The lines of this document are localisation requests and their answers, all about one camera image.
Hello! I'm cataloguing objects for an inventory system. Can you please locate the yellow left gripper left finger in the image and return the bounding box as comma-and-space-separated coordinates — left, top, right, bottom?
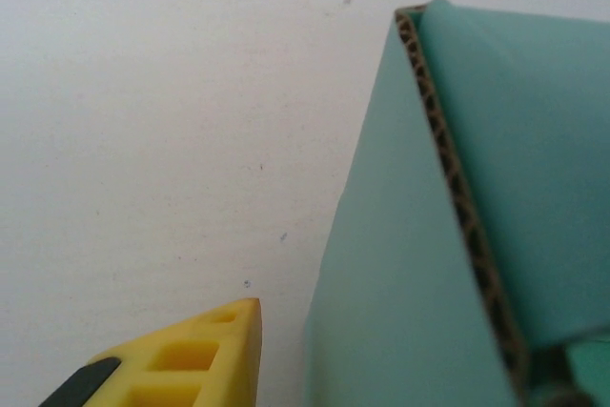
42, 297, 262, 407

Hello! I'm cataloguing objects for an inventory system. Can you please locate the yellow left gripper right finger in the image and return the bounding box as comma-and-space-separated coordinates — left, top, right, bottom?
538, 380, 597, 407

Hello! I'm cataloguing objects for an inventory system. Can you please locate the teal corrugated cardboard box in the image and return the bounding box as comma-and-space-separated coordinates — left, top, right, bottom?
302, 0, 610, 407

